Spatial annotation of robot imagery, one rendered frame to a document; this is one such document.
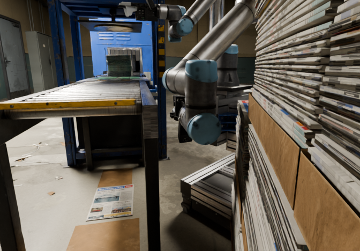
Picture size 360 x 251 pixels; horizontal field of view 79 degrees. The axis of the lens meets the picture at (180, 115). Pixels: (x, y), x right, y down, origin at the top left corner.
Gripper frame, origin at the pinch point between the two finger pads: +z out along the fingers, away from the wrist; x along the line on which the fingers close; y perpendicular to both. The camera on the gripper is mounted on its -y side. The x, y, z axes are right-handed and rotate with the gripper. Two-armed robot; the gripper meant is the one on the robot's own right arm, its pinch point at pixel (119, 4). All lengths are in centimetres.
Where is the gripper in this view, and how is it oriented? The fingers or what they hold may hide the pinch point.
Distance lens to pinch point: 129.0
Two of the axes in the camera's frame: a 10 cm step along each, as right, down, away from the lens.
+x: -3.3, -3.4, 8.8
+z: -9.4, 0.8, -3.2
